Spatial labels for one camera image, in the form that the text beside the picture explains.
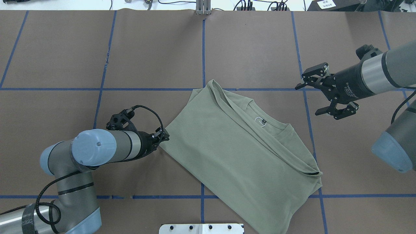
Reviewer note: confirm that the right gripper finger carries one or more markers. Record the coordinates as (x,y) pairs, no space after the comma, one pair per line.
(314,76)
(338,114)

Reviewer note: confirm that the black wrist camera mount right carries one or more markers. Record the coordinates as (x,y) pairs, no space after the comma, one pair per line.
(367,51)

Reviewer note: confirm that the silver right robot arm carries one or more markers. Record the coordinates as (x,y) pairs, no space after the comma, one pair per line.
(376,95)

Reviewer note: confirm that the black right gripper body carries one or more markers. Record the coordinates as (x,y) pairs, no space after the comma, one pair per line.
(347,84)

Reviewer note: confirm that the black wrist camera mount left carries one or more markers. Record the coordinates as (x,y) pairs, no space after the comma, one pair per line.
(122,121)

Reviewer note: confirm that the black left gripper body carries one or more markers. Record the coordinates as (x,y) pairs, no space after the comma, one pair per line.
(146,144)

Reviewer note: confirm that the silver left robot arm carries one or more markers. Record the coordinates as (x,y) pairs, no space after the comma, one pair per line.
(69,203)

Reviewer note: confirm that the olive green long-sleeve shirt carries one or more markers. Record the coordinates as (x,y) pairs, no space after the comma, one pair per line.
(256,165)

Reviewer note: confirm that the aluminium frame post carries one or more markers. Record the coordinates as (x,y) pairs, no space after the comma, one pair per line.
(203,7)

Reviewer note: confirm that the orange black connector box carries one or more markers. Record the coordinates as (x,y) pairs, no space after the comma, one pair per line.
(244,5)

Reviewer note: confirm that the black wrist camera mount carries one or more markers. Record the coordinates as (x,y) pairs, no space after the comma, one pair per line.
(122,121)
(367,51)

